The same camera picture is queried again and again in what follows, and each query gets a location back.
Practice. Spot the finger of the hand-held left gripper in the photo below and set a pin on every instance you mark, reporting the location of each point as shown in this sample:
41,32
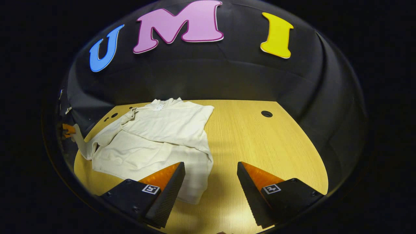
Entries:
68,130

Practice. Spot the small white clip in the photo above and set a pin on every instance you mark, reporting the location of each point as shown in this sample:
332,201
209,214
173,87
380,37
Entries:
68,110

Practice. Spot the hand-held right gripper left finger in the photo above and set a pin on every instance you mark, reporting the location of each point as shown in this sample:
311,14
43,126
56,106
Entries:
169,195

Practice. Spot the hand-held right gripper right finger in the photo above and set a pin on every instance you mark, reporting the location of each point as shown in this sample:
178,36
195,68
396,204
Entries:
252,195

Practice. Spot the black backdrop cloth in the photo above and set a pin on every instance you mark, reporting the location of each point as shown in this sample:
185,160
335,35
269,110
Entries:
195,78

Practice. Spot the white sweatshirt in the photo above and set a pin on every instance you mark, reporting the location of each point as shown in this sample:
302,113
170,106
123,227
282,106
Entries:
162,130

